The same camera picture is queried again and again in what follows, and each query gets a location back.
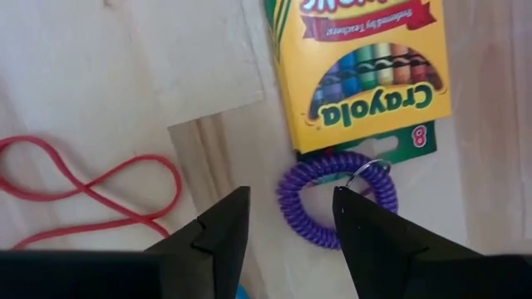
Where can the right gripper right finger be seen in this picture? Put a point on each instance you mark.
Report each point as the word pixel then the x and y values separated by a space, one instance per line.
pixel 374 257

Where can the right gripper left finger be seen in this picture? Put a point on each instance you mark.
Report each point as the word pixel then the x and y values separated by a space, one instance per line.
pixel 216 257

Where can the small blue rubber band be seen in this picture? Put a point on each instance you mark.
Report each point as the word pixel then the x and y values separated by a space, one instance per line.
pixel 242 294

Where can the purple striped snack bag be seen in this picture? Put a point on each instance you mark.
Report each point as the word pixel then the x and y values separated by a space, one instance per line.
pixel 289 203

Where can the small red rubber band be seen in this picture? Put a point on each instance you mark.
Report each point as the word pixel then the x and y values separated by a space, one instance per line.
pixel 86 188

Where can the yellow Crayola crayon box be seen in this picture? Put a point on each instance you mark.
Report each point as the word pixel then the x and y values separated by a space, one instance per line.
pixel 365 83

